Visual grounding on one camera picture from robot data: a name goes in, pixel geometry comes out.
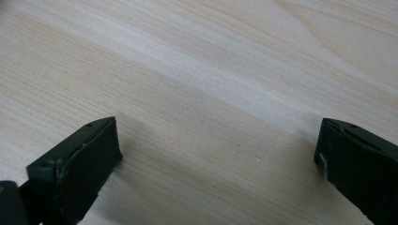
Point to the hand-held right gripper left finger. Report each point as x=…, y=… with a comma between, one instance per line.
x=81, y=168

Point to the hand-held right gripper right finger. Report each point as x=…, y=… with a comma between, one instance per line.
x=359, y=165

